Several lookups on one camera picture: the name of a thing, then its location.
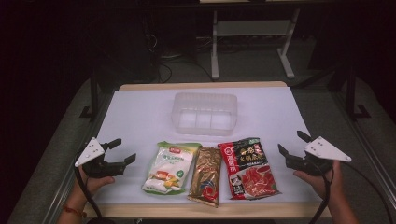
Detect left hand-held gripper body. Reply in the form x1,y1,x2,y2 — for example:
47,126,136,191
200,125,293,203
74,137,127,179

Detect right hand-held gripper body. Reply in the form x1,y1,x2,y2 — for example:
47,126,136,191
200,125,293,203
285,135,353,177

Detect green and white food packet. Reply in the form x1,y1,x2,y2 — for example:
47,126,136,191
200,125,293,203
141,140,203,196

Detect red and black food packet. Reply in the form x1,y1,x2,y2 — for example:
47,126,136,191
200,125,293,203
217,136,281,201

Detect gold brown food packet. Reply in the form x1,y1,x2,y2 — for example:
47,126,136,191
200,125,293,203
187,146,223,208

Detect clear plastic container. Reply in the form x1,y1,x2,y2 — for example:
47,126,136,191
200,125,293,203
170,91,238,137

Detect person's right hand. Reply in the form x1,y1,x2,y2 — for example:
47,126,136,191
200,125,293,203
292,160,344,200

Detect person's left hand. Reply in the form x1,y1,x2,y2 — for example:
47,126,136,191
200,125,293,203
72,166,116,204

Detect white table sheet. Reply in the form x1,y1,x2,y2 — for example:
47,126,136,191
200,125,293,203
89,86,321,205

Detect black metal stand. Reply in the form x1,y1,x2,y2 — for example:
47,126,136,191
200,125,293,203
344,63,372,120
78,69,101,122

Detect white metal stand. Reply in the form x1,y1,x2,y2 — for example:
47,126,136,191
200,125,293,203
210,8,302,80

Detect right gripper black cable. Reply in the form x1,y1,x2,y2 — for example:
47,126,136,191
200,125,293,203
309,160,332,224

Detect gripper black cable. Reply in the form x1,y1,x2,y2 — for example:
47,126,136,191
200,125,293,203
309,160,332,224
74,161,106,224

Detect grey metal rail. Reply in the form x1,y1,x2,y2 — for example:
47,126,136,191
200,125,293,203
331,91,396,200
41,92,115,224

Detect thin black cable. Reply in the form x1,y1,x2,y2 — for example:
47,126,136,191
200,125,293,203
341,161,395,224

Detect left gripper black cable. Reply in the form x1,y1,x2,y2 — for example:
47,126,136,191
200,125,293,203
74,161,106,224

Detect red string bracelet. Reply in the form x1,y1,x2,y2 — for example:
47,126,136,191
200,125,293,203
63,204,88,218

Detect black floor cables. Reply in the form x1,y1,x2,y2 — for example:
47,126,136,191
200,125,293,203
146,32,216,83

